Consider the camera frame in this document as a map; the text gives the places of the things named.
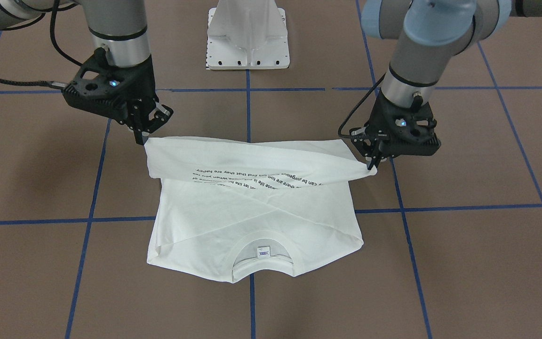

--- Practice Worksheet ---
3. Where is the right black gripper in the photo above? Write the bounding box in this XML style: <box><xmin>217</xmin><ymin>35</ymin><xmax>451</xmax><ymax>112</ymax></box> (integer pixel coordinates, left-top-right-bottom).
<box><xmin>62</xmin><ymin>48</ymin><xmax>174</xmax><ymax>145</ymax></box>

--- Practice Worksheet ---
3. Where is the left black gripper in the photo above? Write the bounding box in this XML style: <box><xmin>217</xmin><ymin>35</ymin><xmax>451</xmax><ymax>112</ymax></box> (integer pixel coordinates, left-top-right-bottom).
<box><xmin>366</xmin><ymin>92</ymin><xmax>441</xmax><ymax>171</ymax></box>

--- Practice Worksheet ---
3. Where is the white long-sleeve printed shirt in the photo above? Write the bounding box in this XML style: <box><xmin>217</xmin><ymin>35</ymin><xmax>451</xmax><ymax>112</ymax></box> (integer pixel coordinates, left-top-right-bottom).
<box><xmin>145</xmin><ymin>137</ymin><xmax>377</xmax><ymax>283</ymax></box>

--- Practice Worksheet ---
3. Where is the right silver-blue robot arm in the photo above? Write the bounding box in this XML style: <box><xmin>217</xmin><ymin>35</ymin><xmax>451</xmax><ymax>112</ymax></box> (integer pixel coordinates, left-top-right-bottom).
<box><xmin>0</xmin><ymin>0</ymin><xmax>173</xmax><ymax>145</ymax></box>

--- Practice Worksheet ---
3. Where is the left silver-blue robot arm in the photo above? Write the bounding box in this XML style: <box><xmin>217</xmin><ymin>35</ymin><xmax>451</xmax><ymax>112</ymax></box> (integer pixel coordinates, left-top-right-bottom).
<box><xmin>348</xmin><ymin>0</ymin><xmax>542</xmax><ymax>172</ymax></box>

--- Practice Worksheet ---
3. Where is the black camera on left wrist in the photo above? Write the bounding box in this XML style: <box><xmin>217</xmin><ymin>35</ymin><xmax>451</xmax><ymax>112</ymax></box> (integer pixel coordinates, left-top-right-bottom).
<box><xmin>349</xmin><ymin>123</ymin><xmax>372</xmax><ymax>148</ymax></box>

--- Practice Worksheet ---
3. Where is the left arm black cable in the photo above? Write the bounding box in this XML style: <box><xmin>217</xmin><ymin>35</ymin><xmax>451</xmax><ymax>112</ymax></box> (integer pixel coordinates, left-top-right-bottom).
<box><xmin>338</xmin><ymin>73</ymin><xmax>387</xmax><ymax>140</ymax></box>

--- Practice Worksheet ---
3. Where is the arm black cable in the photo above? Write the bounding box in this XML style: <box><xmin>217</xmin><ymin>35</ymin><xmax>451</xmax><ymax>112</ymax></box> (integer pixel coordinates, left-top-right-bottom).
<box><xmin>338</xmin><ymin>73</ymin><xmax>387</xmax><ymax>140</ymax></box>
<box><xmin>0</xmin><ymin>0</ymin><xmax>83</xmax><ymax>89</ymax></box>

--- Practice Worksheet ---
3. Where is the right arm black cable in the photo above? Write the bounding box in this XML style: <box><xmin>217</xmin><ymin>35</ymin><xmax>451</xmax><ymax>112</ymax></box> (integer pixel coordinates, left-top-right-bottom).
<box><xmin>0</xmin><ymin>0</ymin><xmax>83</xmax><ymax>89</ymax></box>

